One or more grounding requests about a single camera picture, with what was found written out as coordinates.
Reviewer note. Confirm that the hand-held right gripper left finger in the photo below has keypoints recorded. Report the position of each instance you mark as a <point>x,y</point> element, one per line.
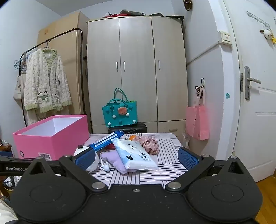
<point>85,159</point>

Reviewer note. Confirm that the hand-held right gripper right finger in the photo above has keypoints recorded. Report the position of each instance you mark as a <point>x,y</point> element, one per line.
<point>188,159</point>

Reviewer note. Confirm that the purple plush toy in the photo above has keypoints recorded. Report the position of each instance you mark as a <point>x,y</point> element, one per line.
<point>114,159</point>

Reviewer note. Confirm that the pink cardboard box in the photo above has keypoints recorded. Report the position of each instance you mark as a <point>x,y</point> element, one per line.
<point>54,142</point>

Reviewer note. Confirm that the orange makeup sponge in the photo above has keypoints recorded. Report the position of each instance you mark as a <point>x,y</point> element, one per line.
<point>132,137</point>

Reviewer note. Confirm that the white panda plush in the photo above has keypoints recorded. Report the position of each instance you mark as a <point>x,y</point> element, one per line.
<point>96,162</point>

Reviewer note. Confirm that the striped tablecloth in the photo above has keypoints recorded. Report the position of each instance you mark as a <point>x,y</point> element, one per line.
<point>168,150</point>

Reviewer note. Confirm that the blue wipes packet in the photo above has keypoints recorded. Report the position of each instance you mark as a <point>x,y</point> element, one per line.
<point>107,139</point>

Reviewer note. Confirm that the pink paper bag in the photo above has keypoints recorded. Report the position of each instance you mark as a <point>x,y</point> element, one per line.
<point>198,122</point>

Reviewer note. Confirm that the pink floral cloth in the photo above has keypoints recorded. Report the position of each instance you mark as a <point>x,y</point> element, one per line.
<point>148,143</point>

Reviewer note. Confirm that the white cotton pads packet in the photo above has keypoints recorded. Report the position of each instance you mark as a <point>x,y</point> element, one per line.
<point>133,155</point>

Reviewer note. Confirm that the teal felt handbag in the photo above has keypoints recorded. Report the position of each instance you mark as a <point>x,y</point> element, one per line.
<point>116,118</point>

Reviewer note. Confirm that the black suitcase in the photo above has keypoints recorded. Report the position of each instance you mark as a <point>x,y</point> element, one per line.
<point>138,128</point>

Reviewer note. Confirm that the white door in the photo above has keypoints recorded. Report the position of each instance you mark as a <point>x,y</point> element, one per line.
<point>258,129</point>

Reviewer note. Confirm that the canvas tote bag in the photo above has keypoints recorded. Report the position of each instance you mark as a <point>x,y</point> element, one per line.
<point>19,86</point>

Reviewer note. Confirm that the beige tall wardrobe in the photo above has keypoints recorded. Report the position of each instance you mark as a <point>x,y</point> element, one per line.
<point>73,75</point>

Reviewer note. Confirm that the cream fluffy cardigan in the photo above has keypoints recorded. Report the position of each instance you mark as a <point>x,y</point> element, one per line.
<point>47,81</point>

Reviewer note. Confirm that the grey three-door wardrobe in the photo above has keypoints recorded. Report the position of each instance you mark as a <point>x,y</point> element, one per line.
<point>138,86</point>

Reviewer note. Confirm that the black clothes rack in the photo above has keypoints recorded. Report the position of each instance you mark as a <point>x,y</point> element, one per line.
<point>82,43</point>

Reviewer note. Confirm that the red cloth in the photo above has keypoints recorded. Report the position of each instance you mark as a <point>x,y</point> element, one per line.
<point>111,15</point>

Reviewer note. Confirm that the small white hanging plush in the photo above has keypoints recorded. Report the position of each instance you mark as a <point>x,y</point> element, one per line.
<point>267,34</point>

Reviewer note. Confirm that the dark bag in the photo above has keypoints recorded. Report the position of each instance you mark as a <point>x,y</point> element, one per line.
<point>131,13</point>

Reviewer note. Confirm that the teal wall sticker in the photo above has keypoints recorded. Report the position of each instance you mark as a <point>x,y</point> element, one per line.
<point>227,95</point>

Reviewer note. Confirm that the beige light switch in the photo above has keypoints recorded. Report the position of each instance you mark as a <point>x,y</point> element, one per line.
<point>226,37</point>

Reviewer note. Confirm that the brown wall ornament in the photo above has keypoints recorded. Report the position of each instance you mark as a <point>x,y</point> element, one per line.
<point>187,4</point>

